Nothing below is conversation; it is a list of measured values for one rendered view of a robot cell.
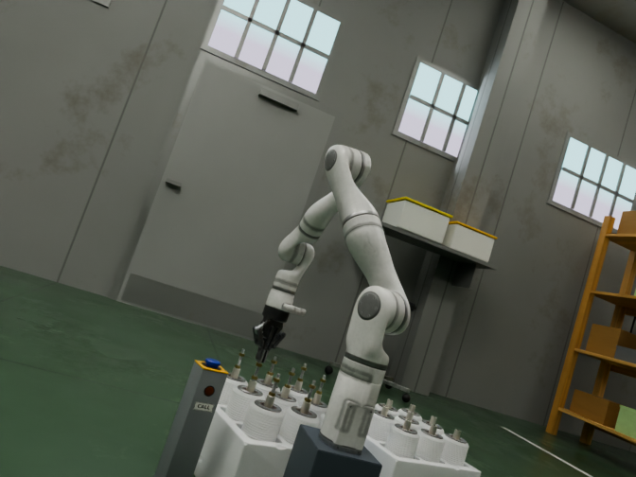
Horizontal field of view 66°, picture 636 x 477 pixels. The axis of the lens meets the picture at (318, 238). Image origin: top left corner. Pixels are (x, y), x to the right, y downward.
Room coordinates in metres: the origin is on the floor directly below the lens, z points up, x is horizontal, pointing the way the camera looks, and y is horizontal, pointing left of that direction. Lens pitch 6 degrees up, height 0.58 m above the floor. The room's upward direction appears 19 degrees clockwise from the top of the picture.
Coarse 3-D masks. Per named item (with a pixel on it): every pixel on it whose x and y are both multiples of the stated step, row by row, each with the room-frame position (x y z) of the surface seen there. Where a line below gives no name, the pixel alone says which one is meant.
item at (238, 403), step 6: (234, 390) 1.42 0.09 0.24; (234, 396) 1.41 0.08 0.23; (240, 396) 1.39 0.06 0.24; (246, 396) 1.39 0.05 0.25; (252, 396) 1.40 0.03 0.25; (228, 402) 1.43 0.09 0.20; (234, 402) 1.40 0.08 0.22; (240, 402) 1.39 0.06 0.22; (246, 402) 1.39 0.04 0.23; (228, 408) 1.41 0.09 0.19; (234, 408) 1.40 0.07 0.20; (240, 408) 1.39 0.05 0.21; (246, 408) 1.39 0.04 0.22; (228, 414) 1.41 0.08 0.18; (234, 414) 1.39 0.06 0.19; (240, 414) 1.39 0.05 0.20; (240, 420) 1.39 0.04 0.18
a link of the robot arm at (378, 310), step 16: (368, 288) 1.03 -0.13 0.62; (384, 288) 1.02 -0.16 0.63; (368, 304) 1.01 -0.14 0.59; (384, 304) 0.99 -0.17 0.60; (400, 304) 1.02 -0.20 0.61; (352, 320) 1.04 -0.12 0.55; (368, 320) 1.00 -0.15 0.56; (384, 320) 0.99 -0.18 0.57; (400, 320) 1.02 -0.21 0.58; (352, 336) 1.03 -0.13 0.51; (368, 336) 1.00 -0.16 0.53; (352, 352) 1.01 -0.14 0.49; (368, 352) 0.99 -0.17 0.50; (384, 352) 1.01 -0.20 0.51; (384, 368) 1.02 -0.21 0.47
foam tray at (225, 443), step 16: (224, 416) 1.38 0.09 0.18; (208, 432) 1.41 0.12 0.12; (224, 432) 1.33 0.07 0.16; (240, 432) 1.30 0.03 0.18; (208, 448) 1.38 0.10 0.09; (224, 448) 1.31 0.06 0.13; (240, 448) 1.24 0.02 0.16; (256, 448) 1.25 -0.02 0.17; (272, 448) 1.27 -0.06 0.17; (288, 448) 1.30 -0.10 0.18; (208, 464) 1.35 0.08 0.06; (224, 464) 1.28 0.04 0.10; (240, 464) 1.24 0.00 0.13; (256, 464) 1.26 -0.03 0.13; (272, 464) 1.28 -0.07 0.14
